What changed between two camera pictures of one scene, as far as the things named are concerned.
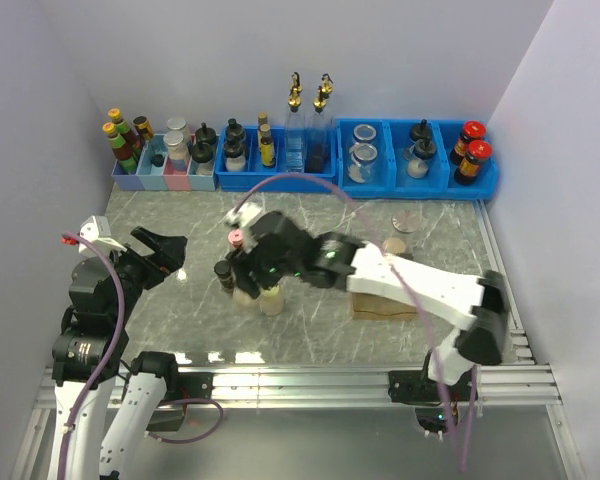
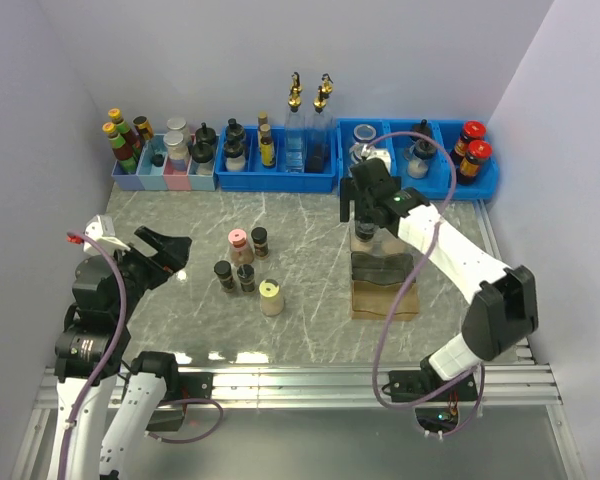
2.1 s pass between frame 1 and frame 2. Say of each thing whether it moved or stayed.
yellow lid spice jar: stayed
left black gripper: stayed
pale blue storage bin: stayed
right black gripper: moved
